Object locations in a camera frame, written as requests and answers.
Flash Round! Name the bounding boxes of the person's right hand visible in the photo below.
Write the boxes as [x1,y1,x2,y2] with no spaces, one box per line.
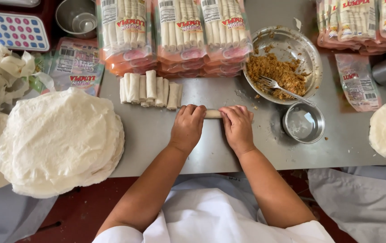
[218,105,256,157]

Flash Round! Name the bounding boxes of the person's left hand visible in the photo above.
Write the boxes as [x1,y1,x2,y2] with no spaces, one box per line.
[169,104,208,153]

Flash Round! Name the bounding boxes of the row of rolled spring rolls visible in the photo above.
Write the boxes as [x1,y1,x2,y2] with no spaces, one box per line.
[119,70,183,110]

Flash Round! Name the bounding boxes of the brown meat filling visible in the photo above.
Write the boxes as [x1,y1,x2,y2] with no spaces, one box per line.
[246,53,311,101]

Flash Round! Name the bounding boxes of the metal fork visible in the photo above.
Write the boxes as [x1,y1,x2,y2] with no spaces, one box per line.
[258,76,317,107]

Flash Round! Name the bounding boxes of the small metal water bowl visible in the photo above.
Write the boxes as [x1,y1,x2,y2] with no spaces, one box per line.
[282,102,326,145]

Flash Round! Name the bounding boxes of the stacks of spring roll packets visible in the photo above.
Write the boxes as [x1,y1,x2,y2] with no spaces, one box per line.
[96,0,253,78]

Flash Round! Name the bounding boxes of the large metal bowl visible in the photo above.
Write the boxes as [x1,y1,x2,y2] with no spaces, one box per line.
[243,26,324,105]

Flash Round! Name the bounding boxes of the person's white apron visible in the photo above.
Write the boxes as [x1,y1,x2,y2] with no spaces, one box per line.
[92,174,336,243]

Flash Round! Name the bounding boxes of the pile of empty printed bags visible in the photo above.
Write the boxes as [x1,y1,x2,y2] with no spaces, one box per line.
[33,37,105,97]

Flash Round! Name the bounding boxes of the empty printed plastic bag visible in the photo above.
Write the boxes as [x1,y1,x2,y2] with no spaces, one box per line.
[335,53,382,113]

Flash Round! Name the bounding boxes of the big stack of white wrappers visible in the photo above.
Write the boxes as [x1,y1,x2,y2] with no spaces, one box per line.
[0,87,125,199]

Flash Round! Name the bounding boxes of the metal pot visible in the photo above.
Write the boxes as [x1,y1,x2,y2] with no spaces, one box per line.
[55,0,98,40]

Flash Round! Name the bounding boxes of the pile of spring roll packets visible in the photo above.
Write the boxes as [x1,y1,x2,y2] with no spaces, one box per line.
[316,0,386,56]

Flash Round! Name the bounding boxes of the weighing scale with coloured keypad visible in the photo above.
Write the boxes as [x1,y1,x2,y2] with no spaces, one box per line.
[0,0,52,53]

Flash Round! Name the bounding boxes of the crumpled white plastic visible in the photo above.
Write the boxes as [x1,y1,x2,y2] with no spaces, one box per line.
[0,38,56,113]

